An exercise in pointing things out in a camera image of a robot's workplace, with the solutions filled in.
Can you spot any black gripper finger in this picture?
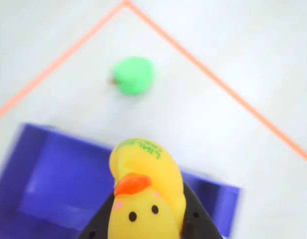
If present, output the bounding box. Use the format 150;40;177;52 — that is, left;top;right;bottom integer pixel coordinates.
77;194;115;239
179;181;223;239

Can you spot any orange tape strip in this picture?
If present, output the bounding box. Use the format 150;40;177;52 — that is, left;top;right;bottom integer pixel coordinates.
0;0;131;123
123;0;307;167

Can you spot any yellow rubber duck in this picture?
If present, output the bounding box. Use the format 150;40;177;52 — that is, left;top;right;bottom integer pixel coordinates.
109;137;187;239

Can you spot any green toy apple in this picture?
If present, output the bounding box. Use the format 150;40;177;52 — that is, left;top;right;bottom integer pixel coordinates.
106;56;154;96

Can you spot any blue plastic box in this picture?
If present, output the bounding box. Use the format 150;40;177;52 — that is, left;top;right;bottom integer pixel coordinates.
0;122;242;239

